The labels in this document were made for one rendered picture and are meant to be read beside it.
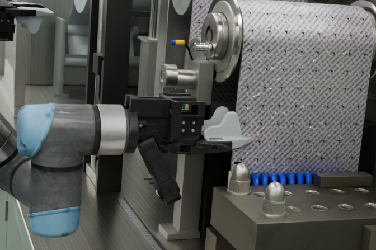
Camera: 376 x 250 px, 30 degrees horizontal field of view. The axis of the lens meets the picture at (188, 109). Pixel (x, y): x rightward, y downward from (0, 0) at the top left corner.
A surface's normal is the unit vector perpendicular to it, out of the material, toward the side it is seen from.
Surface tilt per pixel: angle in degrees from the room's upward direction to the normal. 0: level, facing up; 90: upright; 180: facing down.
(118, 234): 0
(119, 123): 61
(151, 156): 89
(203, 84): 90
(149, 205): 0
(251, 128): 90
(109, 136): 92
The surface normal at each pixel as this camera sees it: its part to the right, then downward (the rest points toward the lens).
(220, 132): 0.36, 0.21
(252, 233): -0.94, -0.01
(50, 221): 0.07, 0.24
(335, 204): 0.07, -0.98
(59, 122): 0.33, -0.27
